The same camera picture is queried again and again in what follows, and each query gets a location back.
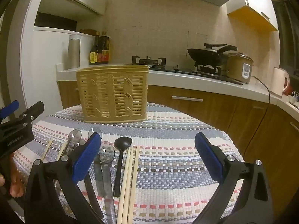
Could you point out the slender dark sauce bottle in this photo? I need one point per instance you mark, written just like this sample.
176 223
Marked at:
94 51

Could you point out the beige plastic utensil basket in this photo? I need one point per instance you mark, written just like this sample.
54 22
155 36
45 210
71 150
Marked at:
112 93

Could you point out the wooden base cabinets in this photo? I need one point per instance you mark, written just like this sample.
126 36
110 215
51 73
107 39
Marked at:
222 112

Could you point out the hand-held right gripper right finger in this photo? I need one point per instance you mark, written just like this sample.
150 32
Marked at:
210 161

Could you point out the silver thermos flask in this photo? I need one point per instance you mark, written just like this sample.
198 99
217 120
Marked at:
74 51

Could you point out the small white cup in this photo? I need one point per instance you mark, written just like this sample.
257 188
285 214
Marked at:
293 98

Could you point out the beige rice cooker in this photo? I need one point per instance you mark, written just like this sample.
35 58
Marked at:
236 67

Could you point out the dark window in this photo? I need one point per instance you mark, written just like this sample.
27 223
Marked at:
288 39

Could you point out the black gas stove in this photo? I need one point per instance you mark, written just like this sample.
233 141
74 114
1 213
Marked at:
177 70

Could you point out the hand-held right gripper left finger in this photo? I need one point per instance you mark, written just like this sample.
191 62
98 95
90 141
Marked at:
86 158

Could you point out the large dark sauce bottle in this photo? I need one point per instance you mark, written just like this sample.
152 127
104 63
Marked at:
104 49

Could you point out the black wok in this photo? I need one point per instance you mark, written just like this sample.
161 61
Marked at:
205 57

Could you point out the wooden chopstick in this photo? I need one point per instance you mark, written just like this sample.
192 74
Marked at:
61 148
129 179
48 148
134 179
125 179

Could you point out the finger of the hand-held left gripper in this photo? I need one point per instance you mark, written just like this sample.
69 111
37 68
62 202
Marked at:
9 109
35 110

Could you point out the striped woven table mat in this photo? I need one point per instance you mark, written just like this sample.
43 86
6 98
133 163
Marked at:
168 144

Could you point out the white and yellow wall cabinet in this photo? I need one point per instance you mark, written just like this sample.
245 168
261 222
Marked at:
257 4

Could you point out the black plastic spoon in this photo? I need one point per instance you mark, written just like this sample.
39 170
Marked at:
123 142

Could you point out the person's left hand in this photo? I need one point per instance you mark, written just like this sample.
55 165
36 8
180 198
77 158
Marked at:
16 186

